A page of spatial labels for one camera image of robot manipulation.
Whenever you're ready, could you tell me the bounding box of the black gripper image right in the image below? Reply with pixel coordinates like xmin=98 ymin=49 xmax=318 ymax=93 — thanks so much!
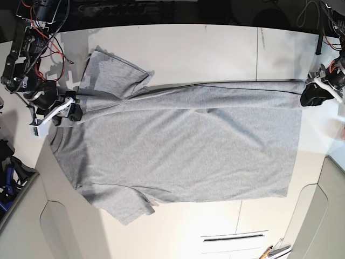
xmin=300 ymin=58 xmax=344 ymax=107

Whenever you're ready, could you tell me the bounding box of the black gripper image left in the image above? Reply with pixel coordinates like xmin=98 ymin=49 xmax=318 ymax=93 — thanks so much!
xmin=26 ymin=81 xmax=83 ymax=126

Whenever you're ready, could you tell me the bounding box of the grey T-shirt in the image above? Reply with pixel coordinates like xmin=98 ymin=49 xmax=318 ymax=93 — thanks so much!
xmin=51 ymin=48 xmax=305 ymax=225

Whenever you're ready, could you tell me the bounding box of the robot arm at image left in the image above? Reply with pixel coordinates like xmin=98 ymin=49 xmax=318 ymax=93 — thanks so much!
xmin=1 ymin=1 xmax=82 ymax=127

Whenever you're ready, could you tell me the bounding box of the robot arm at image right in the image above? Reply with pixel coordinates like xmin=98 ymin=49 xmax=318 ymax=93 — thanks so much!
xmin=300 ymin=1 xmax=344 ymax=107

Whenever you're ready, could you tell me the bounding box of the blue and black clutter left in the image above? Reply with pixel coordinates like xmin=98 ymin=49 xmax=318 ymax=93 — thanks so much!
xmin=1 ymin=139 xmax=36 ymax=217

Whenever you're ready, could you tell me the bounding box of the black power strip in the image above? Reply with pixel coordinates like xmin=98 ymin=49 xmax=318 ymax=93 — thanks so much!
xmin=78 ymin=4 xmax=145 ymax=17

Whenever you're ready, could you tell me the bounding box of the yellow pencil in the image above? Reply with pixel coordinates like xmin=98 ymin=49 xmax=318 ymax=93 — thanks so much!
xmin=259 ymin=246 xmax=273 ymax=259

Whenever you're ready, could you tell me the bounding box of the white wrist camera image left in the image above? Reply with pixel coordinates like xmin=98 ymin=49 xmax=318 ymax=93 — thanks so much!
xmin=29 ymin=119 xmax=49 ymax=139

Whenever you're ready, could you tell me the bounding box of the grey hanging cable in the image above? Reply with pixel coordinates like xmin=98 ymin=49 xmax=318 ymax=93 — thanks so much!
xmin=296 ymin=0 xmax=320 ymax=28

